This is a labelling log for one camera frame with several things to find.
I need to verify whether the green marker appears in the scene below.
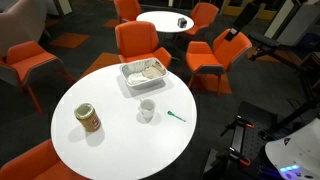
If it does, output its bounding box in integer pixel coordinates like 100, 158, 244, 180
166, 110, 187, 123

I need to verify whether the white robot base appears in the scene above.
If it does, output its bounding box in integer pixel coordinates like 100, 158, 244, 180
264, 117, 320, 180

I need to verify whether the white cup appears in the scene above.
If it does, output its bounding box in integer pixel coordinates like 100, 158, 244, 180
138, 98, 157, 120

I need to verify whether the beige crumpled paper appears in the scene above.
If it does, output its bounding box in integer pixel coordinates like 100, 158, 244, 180
141, 64, 167, 80

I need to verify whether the white crumpled napkin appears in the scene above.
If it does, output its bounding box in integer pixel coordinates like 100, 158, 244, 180
127, 72, 148, 85

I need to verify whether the aluminium foil tray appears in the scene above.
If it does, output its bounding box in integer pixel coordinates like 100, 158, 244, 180
119, 57, 170, 90

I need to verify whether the orange chair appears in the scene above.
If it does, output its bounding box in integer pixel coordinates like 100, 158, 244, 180
114, 20, 173, 70
185, 28, 254, 97
113, 0, 143, 24
0, 138, 89, 180
0, 40, 75, 115
184, 2, 220, 37

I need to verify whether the small round white table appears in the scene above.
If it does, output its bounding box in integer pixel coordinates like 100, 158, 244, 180
135, 10, 195, 34

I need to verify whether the small black box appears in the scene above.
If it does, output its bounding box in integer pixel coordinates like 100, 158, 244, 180
177, 16, 189, 29

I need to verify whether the peanut butter jar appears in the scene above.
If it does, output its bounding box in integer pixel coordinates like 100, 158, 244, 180
73, 102, 102, 133

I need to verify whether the black clamp orange tip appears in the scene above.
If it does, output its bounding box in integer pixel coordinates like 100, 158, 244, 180
219, 115, 256, 138
215, 145, 252, 168

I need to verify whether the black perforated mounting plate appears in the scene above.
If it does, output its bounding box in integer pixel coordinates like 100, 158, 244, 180
229, 101, 279, 168

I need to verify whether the black panel on stand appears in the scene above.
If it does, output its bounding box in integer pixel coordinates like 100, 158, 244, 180
224, 2, 261, 43

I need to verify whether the black tripod stand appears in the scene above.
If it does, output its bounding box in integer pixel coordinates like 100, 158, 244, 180
247, 31, 320, 101

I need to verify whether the white cabinet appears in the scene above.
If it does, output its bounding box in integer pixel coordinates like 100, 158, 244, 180
264, 0, 320, 47

